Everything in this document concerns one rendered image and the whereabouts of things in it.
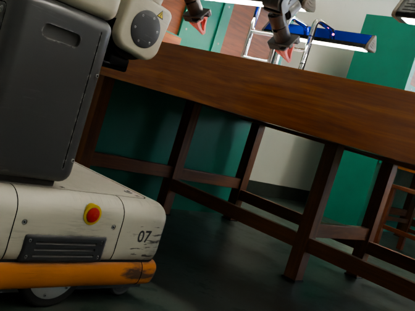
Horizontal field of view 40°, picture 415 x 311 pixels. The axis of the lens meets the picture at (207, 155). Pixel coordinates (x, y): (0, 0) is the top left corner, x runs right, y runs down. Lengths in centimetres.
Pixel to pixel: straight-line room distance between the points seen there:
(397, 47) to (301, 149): 125
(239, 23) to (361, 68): 214
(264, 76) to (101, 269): 81
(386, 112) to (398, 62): 336
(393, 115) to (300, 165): 386
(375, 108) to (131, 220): 73
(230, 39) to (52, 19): 193
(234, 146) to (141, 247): 189
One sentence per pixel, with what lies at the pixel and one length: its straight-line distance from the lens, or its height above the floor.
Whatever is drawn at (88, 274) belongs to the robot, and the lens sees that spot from 144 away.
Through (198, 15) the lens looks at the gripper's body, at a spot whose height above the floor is 90.
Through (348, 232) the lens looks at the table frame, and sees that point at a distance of 266.
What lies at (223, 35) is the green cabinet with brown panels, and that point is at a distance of 304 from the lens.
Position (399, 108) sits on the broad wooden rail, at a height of 71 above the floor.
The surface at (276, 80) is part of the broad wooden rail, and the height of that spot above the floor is 71.
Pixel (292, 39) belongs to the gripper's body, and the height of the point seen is 88.
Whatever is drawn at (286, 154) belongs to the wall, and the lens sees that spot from 519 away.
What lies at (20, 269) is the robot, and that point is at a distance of 133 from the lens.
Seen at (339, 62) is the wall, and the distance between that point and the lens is 557.
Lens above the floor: 55
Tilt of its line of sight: 4 degrees down
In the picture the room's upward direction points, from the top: 17 degrees clockwise
